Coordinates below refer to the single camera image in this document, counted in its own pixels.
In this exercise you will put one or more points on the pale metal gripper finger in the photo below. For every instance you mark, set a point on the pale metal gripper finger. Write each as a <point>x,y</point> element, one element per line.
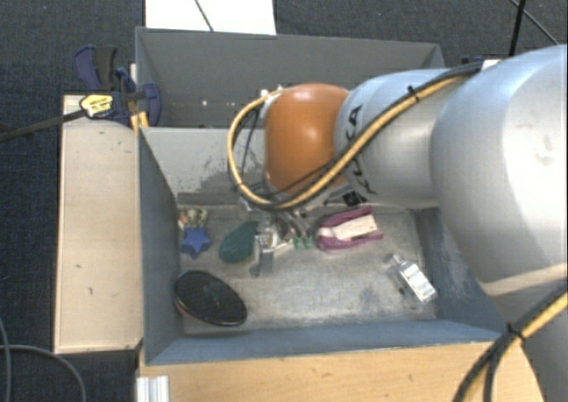
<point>267,258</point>
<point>254,263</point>

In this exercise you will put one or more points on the dark green oval object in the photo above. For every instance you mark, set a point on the dark green oval object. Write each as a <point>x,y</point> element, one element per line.
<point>237,242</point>

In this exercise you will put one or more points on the grey metal bin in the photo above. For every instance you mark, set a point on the grey metal bin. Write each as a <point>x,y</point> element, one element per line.
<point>310,294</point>

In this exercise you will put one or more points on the black round disc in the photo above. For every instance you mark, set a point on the black round disc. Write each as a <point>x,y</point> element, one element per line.
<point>208,299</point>

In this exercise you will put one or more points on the blue star toy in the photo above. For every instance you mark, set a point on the blue star toy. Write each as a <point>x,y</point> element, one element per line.
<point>195,241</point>

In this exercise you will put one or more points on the purple and white packet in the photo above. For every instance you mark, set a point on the purple and white packet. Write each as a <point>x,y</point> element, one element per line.
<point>348,231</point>

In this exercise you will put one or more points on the small multicoloured patterned toy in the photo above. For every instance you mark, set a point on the small multicoloured patterned toy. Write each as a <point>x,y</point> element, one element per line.
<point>193,216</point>

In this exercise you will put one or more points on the pale wood board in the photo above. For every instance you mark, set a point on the pale wood board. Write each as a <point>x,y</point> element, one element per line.
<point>97,236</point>

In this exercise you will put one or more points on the black cylinder on white bracket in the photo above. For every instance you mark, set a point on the black cylinder on white bracket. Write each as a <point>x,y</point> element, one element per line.
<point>351,199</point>

